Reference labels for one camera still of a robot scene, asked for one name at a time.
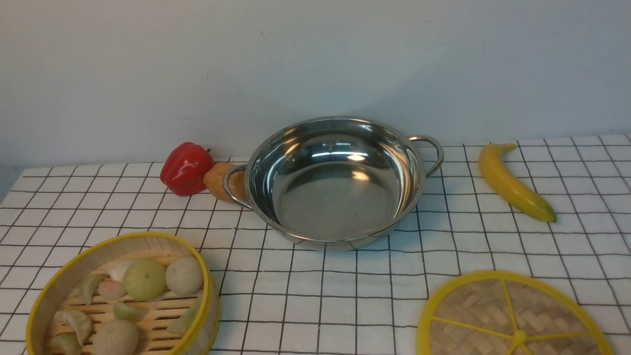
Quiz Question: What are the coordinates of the green dumpling centre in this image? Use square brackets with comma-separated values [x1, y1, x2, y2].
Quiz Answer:
[113, 302, 149, 323]

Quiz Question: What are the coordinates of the white round bun front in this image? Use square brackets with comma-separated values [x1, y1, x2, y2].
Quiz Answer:
[93, 319, 140, 355]

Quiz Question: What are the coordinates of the pink white dumpling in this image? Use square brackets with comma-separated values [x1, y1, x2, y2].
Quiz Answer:
[97, 281, 126, 301]

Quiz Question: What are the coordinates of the green dumpling left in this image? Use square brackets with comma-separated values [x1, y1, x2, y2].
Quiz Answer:
[77, 274, 105, 306]

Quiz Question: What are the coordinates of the yellow banana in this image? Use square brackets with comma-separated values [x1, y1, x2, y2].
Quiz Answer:
[478, 143, 558, 223]

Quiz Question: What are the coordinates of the pale dumpling front left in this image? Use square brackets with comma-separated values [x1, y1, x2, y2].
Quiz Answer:
[54, 311, 93, 345]

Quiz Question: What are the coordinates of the yellow woven bamboo steamer lid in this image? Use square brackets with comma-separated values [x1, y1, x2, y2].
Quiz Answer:
[416, 271, 613, 355]

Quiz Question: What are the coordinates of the stainless steel pot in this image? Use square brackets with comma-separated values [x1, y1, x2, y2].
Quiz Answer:
[223, 115, 445, 251]

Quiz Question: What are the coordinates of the white checkered tablecloth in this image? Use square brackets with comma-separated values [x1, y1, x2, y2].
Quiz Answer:
[0, 134, 631, 355]

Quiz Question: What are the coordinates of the green dumpling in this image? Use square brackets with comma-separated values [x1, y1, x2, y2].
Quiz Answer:
[113, 302, 149, 323]
[77, 274, 105, 306]

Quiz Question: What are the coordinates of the yellow rimmed bamboo steamer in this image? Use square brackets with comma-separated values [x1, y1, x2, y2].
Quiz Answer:
[26, 232, 221, 355]

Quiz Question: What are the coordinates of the red bell pepper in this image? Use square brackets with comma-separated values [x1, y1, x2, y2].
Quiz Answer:
[160, 142, 216, 196]

